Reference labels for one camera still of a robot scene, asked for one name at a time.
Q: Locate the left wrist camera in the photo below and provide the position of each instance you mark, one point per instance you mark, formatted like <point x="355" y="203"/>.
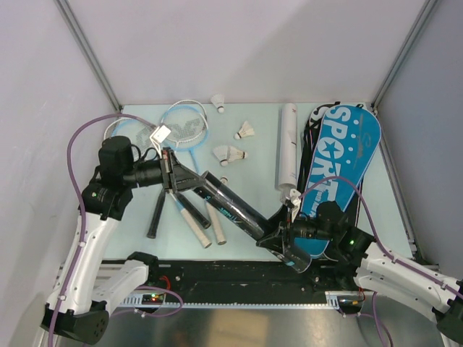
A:
<point x="159" y="134"/>

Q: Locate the white cable duct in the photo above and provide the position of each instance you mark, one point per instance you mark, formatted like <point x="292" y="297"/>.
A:
<point x="135" y="301"/>

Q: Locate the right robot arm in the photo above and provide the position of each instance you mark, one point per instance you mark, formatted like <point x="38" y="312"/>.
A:
<point x="371" y="266"/>

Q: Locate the white shuttlecock tube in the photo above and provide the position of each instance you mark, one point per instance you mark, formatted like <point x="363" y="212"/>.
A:
<point x="287" y="178"/>

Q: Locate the blue racket left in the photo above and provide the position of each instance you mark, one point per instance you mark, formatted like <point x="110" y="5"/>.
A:
<point x="192" y="216"/>

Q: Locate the black shuttlecock tube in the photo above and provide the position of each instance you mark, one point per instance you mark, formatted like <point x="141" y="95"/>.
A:
<point x="245" y="217"/>

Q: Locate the blue racket bag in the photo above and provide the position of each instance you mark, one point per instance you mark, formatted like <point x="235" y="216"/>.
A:
<point x="348" y="138"/>

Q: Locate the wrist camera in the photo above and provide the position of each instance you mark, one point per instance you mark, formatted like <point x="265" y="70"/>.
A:
<point x="290" y="197"/>
<point x="159" y="134"/>

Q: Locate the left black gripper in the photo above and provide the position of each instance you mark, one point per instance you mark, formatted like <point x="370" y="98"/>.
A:
<point x="175" y="176"/>

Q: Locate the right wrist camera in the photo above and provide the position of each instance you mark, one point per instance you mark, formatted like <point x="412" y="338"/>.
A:
<point x="290" y="197"/>

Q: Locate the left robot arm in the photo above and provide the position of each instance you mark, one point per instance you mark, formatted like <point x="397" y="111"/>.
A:
<point x="77" y="309"/>

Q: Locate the blue racket white grip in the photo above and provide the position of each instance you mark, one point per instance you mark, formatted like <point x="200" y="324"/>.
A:
<point x="189" y="130"/>

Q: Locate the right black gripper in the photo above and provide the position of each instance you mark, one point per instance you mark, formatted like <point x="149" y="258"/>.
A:
<point x="282" y="219"/>

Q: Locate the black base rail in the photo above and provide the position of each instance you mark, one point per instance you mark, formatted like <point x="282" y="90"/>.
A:
<point x="248" y="282"/>

